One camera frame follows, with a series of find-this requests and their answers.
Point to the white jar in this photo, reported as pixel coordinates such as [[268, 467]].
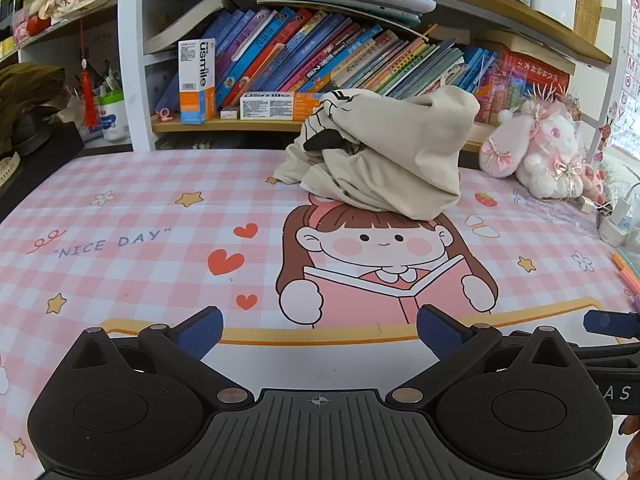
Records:
[[114, 117]]

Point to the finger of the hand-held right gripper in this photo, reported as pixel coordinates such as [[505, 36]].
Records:
[[597, 322], [610, 353]]

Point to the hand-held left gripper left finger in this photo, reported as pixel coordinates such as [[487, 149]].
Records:
[[202, 332]]

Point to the olive cloth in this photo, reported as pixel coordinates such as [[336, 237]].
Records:
[[30, 90]]

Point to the cream t-shirt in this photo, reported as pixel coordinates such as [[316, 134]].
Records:
[[400, 160]]

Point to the red tassel ornament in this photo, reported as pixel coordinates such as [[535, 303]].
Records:
[[89, 100]]

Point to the white charger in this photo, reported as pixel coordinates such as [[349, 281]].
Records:
[[621, 210]]

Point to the white pink plush rabbit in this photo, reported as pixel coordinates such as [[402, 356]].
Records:
[[545, 160]]

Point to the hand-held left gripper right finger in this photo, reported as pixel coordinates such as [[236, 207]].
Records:
[[439, 332]]

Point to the person's right hand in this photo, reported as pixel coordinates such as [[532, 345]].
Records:
[[634, 445]]

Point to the alphabet wall poster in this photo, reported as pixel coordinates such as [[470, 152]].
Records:
[[627, 75]]

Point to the pink checked desk mat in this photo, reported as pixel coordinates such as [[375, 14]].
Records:
[[125, 210]]

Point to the orange stick bundle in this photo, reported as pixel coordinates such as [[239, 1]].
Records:
[[625, 265]]

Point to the upright white orange box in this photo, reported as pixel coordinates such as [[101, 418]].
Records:
[[197, 75]]

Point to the flat white orange box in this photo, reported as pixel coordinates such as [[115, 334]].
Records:
[[270, 106]]

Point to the white power strip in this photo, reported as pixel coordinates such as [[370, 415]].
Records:
[[612, 232]]

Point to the row of colourful books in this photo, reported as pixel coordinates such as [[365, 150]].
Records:
[[310, 50]]

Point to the wooden bookshelf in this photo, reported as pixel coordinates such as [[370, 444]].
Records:
[[200, 126]]

